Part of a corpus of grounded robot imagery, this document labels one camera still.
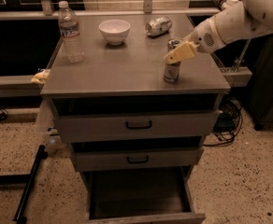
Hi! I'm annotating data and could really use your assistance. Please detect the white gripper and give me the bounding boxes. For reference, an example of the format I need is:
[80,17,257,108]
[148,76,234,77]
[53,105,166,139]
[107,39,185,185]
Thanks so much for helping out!
[165,18,226,64]

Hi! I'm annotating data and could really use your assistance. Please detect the redbull can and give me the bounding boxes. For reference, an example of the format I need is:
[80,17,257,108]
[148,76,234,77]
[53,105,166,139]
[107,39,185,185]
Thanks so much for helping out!
[164,37,182,83]

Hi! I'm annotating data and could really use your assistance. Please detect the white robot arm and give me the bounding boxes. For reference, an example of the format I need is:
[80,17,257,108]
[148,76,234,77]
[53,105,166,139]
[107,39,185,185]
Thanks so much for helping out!
[165,0,273,63]

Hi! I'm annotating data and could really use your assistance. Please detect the silver soda can lying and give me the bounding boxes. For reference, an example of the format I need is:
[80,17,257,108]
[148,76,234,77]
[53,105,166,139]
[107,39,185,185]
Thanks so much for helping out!
[145,16,173,37]

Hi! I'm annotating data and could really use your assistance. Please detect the grey drawer cabinet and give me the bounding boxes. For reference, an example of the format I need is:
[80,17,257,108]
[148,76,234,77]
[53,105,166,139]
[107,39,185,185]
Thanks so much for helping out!
[40,13,231,224]

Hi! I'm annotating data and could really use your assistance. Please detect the middle grey drawer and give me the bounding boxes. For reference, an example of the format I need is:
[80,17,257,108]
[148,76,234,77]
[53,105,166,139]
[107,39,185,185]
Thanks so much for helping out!
[71,147,204,172]

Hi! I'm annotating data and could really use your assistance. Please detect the grey drawer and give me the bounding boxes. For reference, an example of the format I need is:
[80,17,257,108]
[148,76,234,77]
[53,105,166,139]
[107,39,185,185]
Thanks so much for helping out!
[54,110,219,143]
[71,147,204,172]
[84,167,206,224]

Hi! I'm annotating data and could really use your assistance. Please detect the top grey drawer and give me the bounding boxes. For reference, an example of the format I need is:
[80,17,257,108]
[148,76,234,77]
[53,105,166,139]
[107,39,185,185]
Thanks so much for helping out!
[54,110,219,143]

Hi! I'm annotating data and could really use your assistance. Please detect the bottom grey drawer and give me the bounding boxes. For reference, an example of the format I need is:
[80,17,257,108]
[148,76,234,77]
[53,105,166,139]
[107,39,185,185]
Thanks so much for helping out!
[84,167,206,224]

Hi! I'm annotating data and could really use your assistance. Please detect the white power strip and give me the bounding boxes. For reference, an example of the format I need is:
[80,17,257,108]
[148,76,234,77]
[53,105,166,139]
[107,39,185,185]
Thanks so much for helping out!
[212,0,238,10]

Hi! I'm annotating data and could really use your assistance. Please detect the white ceramic bowl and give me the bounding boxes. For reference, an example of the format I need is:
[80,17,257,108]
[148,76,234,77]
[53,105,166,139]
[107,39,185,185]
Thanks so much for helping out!
[99,20,130,45]

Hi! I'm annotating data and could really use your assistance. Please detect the clear plastic water bottle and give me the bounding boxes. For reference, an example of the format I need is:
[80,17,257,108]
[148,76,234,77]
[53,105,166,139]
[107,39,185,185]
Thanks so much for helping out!
[58,1,83,63]

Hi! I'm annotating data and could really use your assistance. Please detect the clear plastic bag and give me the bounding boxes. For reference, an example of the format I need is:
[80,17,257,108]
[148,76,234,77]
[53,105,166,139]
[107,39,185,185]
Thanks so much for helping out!
[36,99,67,149]

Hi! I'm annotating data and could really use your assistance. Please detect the black metal floor stand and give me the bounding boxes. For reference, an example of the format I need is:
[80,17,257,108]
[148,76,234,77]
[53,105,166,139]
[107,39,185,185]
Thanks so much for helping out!
[13,145,48,224]

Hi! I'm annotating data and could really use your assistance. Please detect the grey metal rail frame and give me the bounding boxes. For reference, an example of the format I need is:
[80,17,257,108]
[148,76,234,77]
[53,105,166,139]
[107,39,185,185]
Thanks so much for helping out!
[0,0,268,99]

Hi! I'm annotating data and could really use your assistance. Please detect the black cable bundle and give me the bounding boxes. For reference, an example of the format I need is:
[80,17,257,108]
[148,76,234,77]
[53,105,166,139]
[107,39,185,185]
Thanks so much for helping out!
[202,96,243,147]

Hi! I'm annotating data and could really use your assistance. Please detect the yellow sponge on rail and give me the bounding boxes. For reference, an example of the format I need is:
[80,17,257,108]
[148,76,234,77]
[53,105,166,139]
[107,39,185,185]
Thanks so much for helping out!
[31,69,50,85]

